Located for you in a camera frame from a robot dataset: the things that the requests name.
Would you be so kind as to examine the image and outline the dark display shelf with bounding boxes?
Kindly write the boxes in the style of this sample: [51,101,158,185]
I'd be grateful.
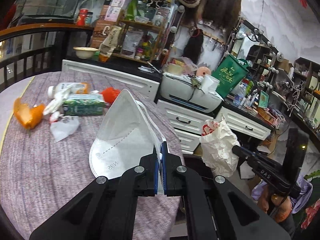
[292,57,320,130]

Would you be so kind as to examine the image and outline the person's right forearm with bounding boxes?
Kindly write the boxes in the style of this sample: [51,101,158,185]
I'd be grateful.
[290,179,314,215]

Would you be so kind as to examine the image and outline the crumpled white wrapper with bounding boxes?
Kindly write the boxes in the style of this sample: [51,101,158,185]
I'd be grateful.
[42,91,70,115]

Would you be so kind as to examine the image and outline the white plastic trash bag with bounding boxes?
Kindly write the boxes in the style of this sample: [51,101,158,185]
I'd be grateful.
[199,116,242,178]

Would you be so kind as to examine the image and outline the cream bowl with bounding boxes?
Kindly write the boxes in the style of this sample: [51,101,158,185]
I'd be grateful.
[73,47,99,59]

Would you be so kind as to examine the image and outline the green tote bag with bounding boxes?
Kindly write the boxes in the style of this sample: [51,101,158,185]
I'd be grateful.
[211,54,250,99]

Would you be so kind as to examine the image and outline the person's right hand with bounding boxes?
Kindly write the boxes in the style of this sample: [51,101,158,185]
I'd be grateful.
[259,192,294,223]

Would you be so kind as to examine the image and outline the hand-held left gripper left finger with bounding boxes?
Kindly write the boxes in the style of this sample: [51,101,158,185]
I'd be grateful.
[29,153,162,240]

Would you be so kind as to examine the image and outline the orange peel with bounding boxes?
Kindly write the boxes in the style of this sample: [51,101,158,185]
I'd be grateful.
[13,97,46,130]

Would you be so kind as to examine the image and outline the green tissue packet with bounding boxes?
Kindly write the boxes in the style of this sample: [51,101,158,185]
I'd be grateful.
[62,94,105,117]

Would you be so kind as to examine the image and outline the white three-drawer cabinet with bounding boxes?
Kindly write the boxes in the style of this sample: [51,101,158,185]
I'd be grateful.
[156,99,220,153]

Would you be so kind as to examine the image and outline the brown wig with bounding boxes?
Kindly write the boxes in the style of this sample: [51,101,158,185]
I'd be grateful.
[199,0,242,28]

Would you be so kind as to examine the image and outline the wooden shelf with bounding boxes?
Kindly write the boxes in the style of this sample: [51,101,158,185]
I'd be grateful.
[116,19,170,64]

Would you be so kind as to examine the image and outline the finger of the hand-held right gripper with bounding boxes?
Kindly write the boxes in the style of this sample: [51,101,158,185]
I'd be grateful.
[231,145,273,180]

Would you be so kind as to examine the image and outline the red-orange wrapper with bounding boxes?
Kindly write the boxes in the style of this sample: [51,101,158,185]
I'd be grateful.
[100,87,122,103]

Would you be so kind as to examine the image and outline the yellow box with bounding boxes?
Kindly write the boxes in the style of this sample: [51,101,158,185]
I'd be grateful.
[166,64,185,75]

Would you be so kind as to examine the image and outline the floral clothing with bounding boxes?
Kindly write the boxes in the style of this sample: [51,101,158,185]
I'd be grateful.
[301,200,320,230]

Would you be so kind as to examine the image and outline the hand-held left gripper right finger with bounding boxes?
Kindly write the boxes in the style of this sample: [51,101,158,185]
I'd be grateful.
[161,141,292,240]

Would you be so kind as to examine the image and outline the beige paper bag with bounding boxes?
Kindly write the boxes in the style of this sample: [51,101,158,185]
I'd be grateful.
[99,25,120,55]

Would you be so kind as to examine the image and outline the purple tablecloth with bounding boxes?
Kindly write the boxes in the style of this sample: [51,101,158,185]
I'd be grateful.
[0,71,185,240]

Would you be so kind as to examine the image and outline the wooden railing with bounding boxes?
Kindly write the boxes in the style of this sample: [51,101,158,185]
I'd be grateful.
[0,23,94,90]

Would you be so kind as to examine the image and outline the white face mask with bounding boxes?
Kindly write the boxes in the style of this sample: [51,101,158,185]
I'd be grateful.
[89,89,173,180]

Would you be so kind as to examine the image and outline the black wig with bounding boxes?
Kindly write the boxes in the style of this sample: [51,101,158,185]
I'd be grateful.
[182,34,204,63]

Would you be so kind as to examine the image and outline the small red-white wrapper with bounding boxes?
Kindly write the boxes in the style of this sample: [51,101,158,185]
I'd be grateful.
[49,112,64,124]

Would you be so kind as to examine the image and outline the clear plastic bag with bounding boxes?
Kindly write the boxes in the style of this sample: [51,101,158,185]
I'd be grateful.
[50,116,80,143]

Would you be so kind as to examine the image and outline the white bottle with orange label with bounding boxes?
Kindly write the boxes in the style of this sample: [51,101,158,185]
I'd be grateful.
[47,82,90,98]

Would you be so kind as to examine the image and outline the red can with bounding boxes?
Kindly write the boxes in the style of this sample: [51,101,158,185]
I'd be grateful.
[76,8,88,26]

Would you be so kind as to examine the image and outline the white desk drawer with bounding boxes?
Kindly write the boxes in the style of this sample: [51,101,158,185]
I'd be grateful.
[216,106,273,140]

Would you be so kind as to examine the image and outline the white printer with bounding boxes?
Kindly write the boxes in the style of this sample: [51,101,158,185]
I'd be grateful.
[160,72,223,113]

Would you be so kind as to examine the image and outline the white tissue sheet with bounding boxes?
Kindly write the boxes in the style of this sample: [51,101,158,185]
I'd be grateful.
[201,75,220,94]

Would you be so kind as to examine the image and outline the pink box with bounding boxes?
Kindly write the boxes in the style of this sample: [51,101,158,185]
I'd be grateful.
[104,0,128,22]

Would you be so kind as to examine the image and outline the long white cabinet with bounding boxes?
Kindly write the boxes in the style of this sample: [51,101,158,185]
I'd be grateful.
[62,59,160,103]

